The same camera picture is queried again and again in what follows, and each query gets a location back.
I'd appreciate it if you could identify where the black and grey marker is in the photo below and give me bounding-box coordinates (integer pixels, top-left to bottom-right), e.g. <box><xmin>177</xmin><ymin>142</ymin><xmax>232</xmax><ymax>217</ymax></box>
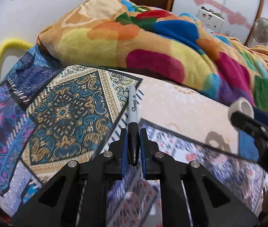
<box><xmin>126</xmin><ymin>85</ymin><xmax>139</xmax><ymax>166</ymax></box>

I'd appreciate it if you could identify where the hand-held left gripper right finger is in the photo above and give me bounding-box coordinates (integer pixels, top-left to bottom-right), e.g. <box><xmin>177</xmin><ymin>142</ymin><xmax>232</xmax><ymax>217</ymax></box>
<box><xmin>140</xmin><ymin>128</ymin><xmax>260</xmax><ymax>227</ymax></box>

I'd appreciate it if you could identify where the yellow padded bed frame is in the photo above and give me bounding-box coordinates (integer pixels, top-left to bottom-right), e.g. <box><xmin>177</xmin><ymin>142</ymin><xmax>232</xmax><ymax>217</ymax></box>
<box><xmin>0</xmin><ymin>38</ymin><xmax>34</xmax><ymax>92</ymax></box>

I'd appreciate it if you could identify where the colourful fleece blanket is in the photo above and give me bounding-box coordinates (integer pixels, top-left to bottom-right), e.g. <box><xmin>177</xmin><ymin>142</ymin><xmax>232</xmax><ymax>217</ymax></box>
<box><xmin>36</xmin><ymin>0</ymin><xmax>268</xmax><ymax>114</ymax></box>

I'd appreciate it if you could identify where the grey standing fan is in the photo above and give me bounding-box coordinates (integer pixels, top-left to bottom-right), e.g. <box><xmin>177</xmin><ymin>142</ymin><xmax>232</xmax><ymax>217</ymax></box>
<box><xmin>252</xmin><ymin>18</ymin><xmax>268</xmax><ymax>46</ymax></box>

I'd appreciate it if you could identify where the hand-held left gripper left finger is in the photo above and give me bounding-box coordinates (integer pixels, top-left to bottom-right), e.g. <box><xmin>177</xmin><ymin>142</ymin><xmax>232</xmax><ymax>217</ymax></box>
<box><xmin>11</xmin><ymin>128</ymin><xmax>128</xmax><ymax>227</ymax></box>

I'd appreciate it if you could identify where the beige tape roll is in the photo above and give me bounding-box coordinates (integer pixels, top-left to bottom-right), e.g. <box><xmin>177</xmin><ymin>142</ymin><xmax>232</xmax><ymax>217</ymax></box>
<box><xmin>228</xmin><ymin>97</ymin><xmax>255</xmax><ymax>123</ymax></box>

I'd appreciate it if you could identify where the patchwork patterned bedsheet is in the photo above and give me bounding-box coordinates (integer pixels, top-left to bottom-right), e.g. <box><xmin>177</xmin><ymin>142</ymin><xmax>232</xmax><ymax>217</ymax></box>
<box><xmin>0</xmin><ymin>45</ymin><xmax>267</xmax><ymax>227</ymax></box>

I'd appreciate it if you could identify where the white metal box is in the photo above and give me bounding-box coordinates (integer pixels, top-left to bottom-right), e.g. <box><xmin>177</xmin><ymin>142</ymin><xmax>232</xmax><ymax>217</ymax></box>
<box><xmin>197</xmin><ymin>6</ymin><xmax>225</xmax><ymax>33</ymax></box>

